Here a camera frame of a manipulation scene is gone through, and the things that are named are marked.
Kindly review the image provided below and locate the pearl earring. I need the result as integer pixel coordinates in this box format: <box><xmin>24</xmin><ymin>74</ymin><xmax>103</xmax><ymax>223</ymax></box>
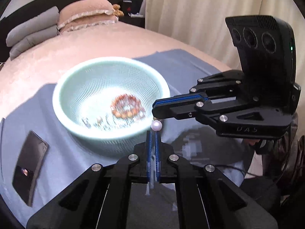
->
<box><xmin>151</xmin><ymin>119</ymin><xmax>163</xmax><ymax>132</ymax></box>

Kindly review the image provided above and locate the pink bead necklace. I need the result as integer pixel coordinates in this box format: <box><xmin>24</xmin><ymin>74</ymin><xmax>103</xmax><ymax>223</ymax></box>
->
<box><xmin>82</xmin><ymin>114</ymin><xmax>134</xmax><ymax>129</ymax></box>

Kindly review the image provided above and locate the orange bead bracelet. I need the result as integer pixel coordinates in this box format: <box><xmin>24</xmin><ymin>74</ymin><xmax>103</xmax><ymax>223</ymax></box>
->
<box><xmin>111</xmin><ymin>94</ymin><xmax>145</xmax><ymax>119</ymax></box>

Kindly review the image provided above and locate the person right hand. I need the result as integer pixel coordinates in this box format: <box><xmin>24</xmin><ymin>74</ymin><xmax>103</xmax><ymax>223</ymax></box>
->
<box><xmin>243</xmin><ymin>139</ymin><xmax>263</xmax><ymax>155</ymax></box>

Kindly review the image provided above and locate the black smartphone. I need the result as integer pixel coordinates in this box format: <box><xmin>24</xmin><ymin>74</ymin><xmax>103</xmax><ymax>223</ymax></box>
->
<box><xmin>12</xmin><ymin>131</ymin><xmax>49</xmax><ymax>207</ymax></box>

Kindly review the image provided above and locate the cream curtain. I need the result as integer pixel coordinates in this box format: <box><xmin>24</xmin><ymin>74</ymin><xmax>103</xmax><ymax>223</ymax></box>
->
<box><xmin>144</xmin><ymin>0</ymin><xmax>305</xmax><ymax>82</ymax></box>

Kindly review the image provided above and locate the teal plastic basket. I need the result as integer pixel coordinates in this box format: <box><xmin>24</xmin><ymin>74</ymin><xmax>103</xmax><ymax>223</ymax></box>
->
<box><xmin>52</xmin><ymin>56</ymin><xmax>170</xmax><ymax>156</ymax></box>

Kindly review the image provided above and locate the black nightstand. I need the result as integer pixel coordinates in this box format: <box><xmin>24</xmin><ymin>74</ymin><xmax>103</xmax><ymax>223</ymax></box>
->
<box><xmin>119</xmin><ymin>14</ymin><xmax>145</xmax><ymax>28</ymax></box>

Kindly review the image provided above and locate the black headboard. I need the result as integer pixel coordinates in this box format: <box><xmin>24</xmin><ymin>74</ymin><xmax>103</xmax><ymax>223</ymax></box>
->
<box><xmin>1</xmin><ymin>0</ymin><xmax>143</xmax><ymax>62</ymax></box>

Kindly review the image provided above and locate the brown teddy bear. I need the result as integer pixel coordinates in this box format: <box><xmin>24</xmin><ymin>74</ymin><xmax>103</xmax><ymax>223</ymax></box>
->
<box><xmin>113</xmin><ymin>4</ymin><xmax>124</xmax><ymax>17</ymax></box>

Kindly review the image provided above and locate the beige bed cover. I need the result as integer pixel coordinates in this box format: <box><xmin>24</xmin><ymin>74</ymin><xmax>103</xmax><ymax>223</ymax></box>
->
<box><xmin>0</xmin><ymin>20</ymin><xmax>237</xmax><ymax>129</ymax></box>

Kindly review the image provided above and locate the lower pink pillow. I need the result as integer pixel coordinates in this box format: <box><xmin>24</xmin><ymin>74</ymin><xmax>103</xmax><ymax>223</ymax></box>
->
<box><xmin>59</xmin><ymin>14</ymin><xmax>118</xmax><ymax>33</ymax></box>

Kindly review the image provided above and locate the pink pillow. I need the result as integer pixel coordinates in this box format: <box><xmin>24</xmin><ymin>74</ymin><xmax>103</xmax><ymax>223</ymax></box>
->
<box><xmin>57</xmin><ymin>0</ymin><xmax>115</xmax><ymax>30</ymax></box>
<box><xmin>59</xmin><ymin>14</ymin><xmax>118</xmax><ymax>33</ymax></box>

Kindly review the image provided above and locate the upper pink pillow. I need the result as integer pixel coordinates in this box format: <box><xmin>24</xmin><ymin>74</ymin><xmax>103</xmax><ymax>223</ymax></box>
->
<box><xmin>57</xmin><ymin>0</ymin><xmax>115</xmax><ymax>30</ymax></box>

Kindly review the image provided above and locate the lower grey folded blanket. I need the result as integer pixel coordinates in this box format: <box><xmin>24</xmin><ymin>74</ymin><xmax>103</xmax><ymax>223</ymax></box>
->
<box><xmin>9</xmin><ymin>25</ymin><xmax>59</xmax><ymax>60</ymax></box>

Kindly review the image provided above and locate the grey folded blanket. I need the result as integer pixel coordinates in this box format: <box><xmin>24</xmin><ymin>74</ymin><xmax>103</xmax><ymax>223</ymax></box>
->
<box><xmin>6</xmin><ymin>6</ymin><xmax>59</xmax><ymax>47</ymax></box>
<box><xmin>9</xmin><ymin>25</ymin><xmax>59</xmax><ymax>60</ymax></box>

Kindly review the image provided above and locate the upper grey folded blanket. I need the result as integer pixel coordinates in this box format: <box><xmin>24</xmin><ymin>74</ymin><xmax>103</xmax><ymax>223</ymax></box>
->
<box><xmin>6</xmin><ymin>6</ymin><xmax>59</xmax><ymax>47</ymax></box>

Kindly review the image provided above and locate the black camera module right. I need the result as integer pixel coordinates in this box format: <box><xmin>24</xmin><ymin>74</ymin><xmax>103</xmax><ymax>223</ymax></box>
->
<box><xmin>225</xmin><ymin>15</ymin><xmax>296</xmax><ymax>83</ymax></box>

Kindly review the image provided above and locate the black cable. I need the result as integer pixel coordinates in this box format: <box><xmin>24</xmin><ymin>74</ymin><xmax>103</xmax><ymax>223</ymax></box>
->
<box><xmin>214</xmin><ymin>162</ymin><xmax>287</xmax><ymax>196</ymax></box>

